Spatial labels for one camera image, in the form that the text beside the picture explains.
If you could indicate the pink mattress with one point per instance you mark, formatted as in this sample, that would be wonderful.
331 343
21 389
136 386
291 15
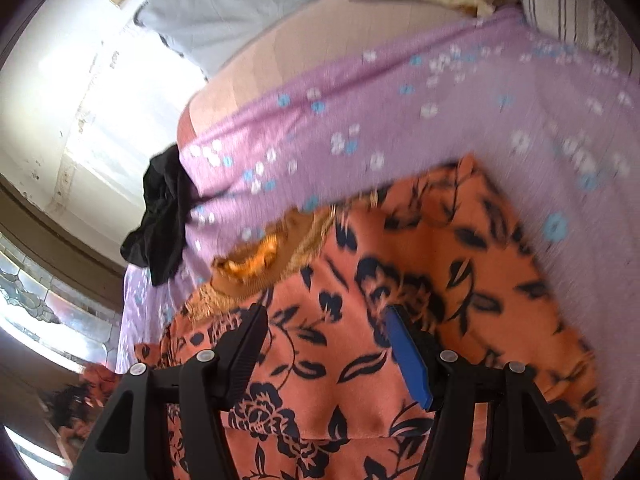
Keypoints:
323 31

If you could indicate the black crumpled garment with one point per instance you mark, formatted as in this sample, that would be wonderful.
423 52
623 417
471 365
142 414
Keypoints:
157 243

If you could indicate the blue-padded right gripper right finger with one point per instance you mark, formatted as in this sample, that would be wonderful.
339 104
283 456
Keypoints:
523 440

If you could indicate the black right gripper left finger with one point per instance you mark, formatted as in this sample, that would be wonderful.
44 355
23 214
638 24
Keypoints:
130 439

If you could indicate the brown door with stained glass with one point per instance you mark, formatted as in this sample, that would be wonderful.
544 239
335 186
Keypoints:
60 310

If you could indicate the purple floral bed sheet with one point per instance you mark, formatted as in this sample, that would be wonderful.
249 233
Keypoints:
557 128

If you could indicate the grey-blue pillow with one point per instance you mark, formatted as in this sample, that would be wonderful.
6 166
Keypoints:
209 33

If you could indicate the striped floral pillow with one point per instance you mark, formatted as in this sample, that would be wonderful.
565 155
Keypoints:
590 24

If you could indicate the orange black floral garment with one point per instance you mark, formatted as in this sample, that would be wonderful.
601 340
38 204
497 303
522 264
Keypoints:
338 391

